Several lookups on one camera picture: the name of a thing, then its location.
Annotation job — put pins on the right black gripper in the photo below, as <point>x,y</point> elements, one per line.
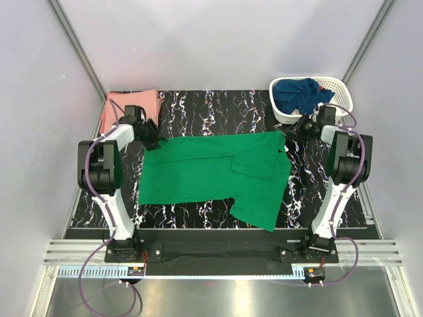
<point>295,131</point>

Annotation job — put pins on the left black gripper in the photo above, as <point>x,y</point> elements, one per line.
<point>155,133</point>

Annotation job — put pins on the green t shirt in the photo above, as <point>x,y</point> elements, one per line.
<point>253,169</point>

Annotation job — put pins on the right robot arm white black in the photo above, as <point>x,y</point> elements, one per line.
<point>348,166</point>

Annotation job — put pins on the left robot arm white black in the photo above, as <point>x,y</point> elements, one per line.
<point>100,174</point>

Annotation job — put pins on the blue t shirt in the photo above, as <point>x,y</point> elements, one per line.
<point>299,94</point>

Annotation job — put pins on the folded pink t shirt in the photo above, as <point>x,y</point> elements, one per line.
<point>149,100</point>

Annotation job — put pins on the white perforated plastic basket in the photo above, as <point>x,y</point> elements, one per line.
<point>342,99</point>

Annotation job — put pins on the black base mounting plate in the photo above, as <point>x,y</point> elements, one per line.
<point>287,238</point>

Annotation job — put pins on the white slotted cable duct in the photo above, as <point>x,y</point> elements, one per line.
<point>125,272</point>

